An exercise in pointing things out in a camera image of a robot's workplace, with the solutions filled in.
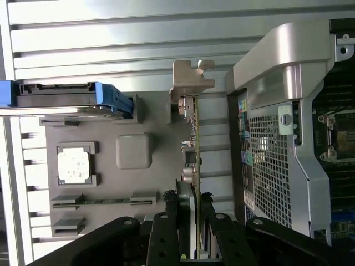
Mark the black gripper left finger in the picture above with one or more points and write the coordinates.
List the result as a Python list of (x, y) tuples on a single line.
[(163, 243)]

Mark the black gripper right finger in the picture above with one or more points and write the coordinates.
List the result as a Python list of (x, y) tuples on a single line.
[(230, 243)]

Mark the green RAM stick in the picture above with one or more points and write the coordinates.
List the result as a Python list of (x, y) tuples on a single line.
[(111, 201)]

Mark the grey parts rack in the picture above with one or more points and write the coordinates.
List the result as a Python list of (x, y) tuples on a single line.
[(111, 183)]

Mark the grey desktop computer case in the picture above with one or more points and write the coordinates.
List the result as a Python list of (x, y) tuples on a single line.
[(271, 166)]

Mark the silver CPU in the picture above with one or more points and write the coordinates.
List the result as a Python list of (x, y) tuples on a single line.
[(73, 166)]

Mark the CPU socket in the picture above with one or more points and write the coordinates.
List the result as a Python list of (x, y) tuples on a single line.
[(344, 138)]

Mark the blue disk carrier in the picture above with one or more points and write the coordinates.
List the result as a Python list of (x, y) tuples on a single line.
[(108, 94)]

